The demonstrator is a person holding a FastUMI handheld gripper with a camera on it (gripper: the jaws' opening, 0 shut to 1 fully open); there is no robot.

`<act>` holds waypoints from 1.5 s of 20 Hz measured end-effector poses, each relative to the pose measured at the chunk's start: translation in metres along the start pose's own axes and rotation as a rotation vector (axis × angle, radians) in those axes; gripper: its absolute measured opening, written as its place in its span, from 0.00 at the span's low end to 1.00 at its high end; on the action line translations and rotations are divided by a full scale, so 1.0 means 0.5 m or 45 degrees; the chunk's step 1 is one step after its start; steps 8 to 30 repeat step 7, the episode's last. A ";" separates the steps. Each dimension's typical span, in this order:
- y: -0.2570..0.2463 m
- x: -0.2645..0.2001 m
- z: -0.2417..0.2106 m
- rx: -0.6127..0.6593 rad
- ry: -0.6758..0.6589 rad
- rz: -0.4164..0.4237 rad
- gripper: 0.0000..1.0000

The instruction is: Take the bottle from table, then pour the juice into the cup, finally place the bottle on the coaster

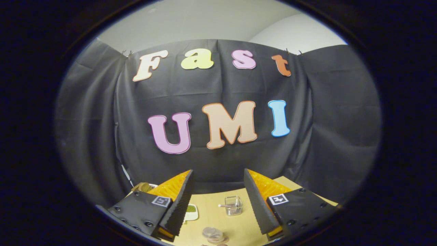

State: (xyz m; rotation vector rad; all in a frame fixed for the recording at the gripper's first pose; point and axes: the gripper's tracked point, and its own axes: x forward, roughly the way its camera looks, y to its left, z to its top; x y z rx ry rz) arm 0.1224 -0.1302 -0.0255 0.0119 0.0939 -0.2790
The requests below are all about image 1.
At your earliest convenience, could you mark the white divided grain dish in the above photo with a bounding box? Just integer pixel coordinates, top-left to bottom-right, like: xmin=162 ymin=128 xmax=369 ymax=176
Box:
xmin=184 ymin=204 xmax=199 ymax=224

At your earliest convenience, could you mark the clear plastic juice bottle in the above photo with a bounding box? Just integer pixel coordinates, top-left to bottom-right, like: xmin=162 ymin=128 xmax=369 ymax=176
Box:
xmin=201 ymin=227 xmax=230 ymax=246

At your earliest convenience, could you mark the wire mesh holder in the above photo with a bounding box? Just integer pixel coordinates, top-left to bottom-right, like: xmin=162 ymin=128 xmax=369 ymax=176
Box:
xmin=224 ymin=195 xmax=243 ymax=216

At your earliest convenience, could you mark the wooden table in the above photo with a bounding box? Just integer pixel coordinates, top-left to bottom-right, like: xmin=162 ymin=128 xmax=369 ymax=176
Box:
xmin=125 ymin=176 xmax=340 ymax=246

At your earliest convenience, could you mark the white cable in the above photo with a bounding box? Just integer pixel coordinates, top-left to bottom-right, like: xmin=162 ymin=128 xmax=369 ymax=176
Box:
xmin=121 ymin=165 xmax=133 ymax=188

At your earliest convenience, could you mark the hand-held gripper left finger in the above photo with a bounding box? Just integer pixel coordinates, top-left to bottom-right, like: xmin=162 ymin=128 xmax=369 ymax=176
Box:
xmin=97 ymin=169 xmax=194 ymax=242

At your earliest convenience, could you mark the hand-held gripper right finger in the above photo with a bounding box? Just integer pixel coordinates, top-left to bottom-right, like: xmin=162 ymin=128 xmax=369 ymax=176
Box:
xmin=243 ymin=168 xmax=342 ymax=240

